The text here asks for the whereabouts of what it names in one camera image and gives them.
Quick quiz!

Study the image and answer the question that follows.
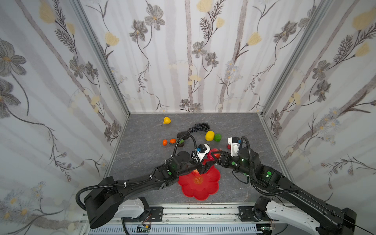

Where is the dark avocado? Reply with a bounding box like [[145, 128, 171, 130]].
[[177, 131, 189, 140]]

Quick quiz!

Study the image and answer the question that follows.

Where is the red flower-shaped bowl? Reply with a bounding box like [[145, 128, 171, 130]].
[[178, 166, 221, 201]]

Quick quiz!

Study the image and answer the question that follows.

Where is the dark red raspberry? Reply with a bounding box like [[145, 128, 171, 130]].
[[207, 148, 221, 161]]

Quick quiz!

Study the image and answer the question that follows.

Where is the red apple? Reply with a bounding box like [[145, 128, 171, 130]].
[[192, 169, 200, 177]]

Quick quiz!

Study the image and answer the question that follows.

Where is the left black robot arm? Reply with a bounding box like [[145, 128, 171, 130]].
[[75, 134, 210, 229]]

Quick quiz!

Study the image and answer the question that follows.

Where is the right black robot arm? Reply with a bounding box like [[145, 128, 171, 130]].
[[207, 137, 356, 235]]

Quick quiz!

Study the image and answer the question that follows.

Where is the dark mangosteen green top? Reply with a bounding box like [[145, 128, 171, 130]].
[[177, 139, 185, 147]]

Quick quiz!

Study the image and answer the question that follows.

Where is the green pepper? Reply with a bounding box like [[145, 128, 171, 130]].
[[214, 133, 222, 142]]

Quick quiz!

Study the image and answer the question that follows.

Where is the yellow lemon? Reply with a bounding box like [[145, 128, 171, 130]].
[[205, 131, 215, 142]]

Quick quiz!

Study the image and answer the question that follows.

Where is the black grape bunch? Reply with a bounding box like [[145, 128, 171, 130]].
[[188, 123, 211, 134]]

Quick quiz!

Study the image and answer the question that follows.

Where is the small yellow pear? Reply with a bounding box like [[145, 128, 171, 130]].
[[163, 117, 171, 124]]

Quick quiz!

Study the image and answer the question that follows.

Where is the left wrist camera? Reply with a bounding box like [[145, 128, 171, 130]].
[[193, 144, 211, 162]]

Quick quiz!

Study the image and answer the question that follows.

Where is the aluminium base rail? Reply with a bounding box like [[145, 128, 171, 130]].
[[77, 202, 321, 235]]

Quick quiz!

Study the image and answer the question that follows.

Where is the white vented cable duct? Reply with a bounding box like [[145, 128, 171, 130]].
[[86, 224, 263, 235]]

